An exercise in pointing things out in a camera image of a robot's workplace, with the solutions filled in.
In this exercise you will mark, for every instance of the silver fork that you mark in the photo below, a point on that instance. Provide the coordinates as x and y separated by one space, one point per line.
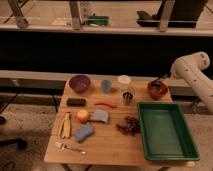
63 146

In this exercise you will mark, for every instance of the white cup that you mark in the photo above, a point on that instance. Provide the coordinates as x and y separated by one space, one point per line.
124 81

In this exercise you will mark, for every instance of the green plastic tray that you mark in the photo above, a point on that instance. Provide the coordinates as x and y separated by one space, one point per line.
165 133

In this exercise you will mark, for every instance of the bunch of dark grapes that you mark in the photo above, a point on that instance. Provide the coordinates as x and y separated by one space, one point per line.
130 126

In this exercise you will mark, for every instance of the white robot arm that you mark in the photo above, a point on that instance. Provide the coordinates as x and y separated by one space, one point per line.
190 68

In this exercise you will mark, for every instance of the wooden table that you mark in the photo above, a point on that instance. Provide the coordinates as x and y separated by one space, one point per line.
107 146

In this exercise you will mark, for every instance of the red yellow apple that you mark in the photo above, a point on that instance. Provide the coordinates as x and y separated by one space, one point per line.
83 116

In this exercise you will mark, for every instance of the grey blue sponge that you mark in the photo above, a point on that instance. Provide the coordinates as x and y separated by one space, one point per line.
99 116

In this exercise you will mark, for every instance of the blue cup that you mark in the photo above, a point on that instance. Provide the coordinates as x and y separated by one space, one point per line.
106 86

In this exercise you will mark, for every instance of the black rectangular block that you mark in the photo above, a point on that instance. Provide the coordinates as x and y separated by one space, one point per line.
76 102

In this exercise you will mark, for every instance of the yellow banana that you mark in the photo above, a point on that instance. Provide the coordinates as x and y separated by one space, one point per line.
65 127

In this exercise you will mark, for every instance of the small metal cup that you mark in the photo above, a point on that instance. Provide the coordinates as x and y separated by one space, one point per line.
127 97

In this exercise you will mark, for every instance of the red bowl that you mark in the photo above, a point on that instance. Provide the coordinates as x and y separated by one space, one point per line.
157 94

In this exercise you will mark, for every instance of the blue cloth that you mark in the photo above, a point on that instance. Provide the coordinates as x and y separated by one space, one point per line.
83 132

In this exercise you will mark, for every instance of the green box on shelf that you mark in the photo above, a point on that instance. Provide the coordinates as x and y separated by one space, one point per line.
98 20

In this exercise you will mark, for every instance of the purple bowl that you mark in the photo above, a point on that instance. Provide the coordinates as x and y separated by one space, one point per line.
79 83

